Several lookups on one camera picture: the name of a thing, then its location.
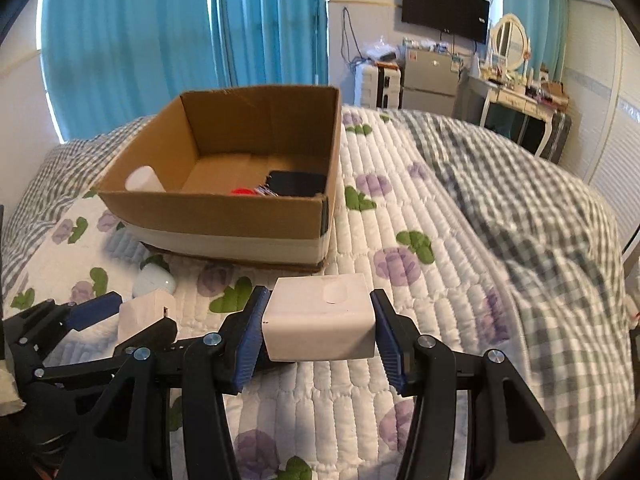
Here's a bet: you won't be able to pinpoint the wide teal curtain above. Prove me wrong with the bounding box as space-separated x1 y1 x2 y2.
39 0 331 147

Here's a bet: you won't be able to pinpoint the white egg-shaped gadget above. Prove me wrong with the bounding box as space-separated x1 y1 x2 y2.
132 266 177 299

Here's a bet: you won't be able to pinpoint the white charger plug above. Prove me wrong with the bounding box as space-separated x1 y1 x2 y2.
117 290 178 347

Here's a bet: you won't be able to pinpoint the silver mini fridge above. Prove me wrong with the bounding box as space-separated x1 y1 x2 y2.
399 47 464 117

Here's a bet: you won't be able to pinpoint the white rectangular plastic box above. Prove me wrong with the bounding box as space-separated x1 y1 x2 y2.
262 274 377 362

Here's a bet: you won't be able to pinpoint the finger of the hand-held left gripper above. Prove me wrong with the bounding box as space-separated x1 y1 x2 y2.
37 317 221 386
4 290 124 358

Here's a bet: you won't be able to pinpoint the black flat case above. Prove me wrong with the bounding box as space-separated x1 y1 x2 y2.
265 170 329 198

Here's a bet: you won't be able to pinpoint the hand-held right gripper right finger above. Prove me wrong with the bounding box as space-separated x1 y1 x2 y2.
369 288 582 480

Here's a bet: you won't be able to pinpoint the white wardrobe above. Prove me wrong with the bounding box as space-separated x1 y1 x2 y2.
554 0 640 243

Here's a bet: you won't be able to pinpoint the floral quilted bedspread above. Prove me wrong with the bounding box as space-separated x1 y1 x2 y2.
0 104 523 480

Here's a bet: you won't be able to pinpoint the white cylindrical bottle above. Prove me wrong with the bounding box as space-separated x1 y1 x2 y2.
125 165 166 193

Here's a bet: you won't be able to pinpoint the grey gingham pillow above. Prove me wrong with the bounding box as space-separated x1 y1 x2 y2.
0 116 157 261

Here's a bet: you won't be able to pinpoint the black wall television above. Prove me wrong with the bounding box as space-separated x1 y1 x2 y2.
402 0 491 45

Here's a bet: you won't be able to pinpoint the hanging wall cables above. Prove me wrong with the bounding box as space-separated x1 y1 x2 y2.
341 6 363 68

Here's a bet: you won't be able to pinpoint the grey gingham blanket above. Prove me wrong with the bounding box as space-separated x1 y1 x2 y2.
387 109 637 466

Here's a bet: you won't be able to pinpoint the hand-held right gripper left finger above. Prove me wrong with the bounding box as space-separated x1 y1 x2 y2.
60 286 274 480

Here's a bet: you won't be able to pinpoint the narrow teal curtain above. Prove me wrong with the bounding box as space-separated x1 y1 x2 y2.
501 0 572 83

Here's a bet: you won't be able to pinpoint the white dressing table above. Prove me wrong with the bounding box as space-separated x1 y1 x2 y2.
456 71 572 163

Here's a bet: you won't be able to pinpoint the white storage drawers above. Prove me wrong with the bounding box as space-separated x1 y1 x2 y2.
354 61 404 109

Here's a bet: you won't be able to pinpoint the white oval vanity mirror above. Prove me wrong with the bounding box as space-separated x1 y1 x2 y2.
489 13 532 75

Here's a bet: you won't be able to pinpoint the brown cardboard box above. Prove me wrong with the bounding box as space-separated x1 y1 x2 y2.
95 85 344 275

